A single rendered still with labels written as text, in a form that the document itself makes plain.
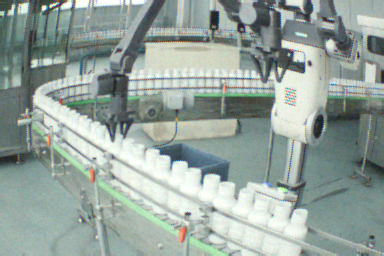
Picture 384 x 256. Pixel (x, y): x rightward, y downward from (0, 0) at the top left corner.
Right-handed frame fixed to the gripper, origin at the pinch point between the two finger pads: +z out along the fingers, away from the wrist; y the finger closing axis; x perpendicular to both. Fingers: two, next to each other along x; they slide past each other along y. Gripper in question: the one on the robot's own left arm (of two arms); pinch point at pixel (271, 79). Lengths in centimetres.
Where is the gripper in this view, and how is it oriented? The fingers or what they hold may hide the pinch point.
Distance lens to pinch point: 110.4
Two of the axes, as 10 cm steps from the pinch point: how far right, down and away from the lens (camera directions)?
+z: -0.5, 9.7, 2.5
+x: -6.4, -2.2, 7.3
